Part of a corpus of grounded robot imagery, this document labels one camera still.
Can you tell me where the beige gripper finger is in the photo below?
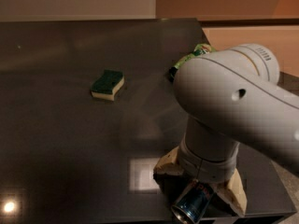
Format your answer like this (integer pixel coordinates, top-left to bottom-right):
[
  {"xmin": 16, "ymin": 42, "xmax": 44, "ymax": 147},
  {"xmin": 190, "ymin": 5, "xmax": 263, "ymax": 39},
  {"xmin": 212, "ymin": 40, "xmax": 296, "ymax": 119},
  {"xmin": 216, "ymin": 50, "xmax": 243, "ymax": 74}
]
[
  {"xmin": 153, "ymin": 147, "xmax": 184, "ymax": 176},
  {"xmin": 216, "ymin": 169, "xmax": 248, "ymax": 217}
]

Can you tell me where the blue silver redbull can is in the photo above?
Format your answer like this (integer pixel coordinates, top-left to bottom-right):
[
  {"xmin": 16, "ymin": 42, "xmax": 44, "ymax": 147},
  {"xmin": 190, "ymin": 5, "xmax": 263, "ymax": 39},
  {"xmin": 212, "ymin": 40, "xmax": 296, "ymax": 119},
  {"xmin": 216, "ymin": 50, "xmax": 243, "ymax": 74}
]
[{"xmin": 171, "ymin": 179, "xmax": 214, "ymax": 224}]

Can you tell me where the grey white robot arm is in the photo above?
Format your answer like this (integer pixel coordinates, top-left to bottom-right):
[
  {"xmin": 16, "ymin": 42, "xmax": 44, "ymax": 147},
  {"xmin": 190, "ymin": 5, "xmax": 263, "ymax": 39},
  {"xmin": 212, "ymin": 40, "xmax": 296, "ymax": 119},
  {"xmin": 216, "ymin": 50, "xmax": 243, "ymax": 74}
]
[{"xmin": 153, "ymin": 44, "xmax": 299, "ymax": 224}]

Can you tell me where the green yellow sponge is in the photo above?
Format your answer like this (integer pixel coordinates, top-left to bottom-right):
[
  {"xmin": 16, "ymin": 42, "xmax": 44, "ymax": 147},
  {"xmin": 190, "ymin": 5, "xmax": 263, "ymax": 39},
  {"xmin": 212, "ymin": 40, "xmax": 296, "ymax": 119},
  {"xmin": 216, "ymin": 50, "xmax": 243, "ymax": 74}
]
[{"xmin": 91, "ymin": 70, "xmax": 124, "ymax": 101}]

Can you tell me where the green snack bag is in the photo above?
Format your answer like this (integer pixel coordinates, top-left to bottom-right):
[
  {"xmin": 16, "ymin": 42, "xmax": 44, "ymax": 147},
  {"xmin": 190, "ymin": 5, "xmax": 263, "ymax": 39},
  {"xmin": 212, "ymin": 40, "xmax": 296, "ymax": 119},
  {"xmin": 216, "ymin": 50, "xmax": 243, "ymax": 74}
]
[{"xmin": 168, "ymin": 43, "xmax": 216, "ymax": 82}]

